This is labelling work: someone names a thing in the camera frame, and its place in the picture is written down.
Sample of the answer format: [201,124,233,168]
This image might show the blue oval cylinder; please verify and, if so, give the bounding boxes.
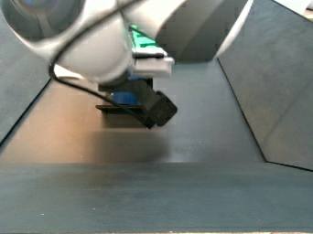
[111,77,138,105]

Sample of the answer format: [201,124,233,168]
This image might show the black curved fixture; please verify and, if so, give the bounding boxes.
[94,78,154,114]

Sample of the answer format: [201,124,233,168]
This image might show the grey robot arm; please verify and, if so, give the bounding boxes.
[0,0,253,83]

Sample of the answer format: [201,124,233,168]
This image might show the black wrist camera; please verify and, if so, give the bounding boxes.
[130,80,178,129]

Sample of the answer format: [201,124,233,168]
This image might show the black cable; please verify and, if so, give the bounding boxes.
[48,17,152,129]

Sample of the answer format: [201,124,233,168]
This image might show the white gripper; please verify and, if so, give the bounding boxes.
[131,48,175,78]

